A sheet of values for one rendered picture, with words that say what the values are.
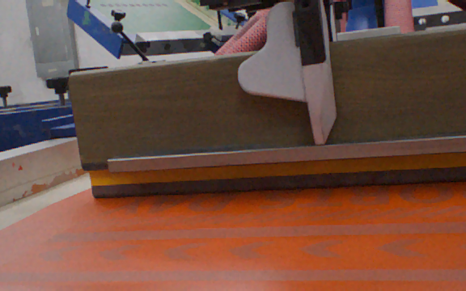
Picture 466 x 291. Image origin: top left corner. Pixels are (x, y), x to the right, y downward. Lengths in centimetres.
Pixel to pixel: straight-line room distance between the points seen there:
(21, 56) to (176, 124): 544
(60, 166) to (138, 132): 16
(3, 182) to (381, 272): 34
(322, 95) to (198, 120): 10
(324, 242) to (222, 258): 5
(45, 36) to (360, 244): 534
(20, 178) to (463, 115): 35
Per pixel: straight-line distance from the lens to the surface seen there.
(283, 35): 38
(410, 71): 39
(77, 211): 44
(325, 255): 28
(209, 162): 40
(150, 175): 45
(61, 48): 549
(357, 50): 39
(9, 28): 591
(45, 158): 56
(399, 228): 31
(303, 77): 37
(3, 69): 596
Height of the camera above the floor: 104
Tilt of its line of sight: 7 degrees down
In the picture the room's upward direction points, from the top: 6 degrees counter-clockwise
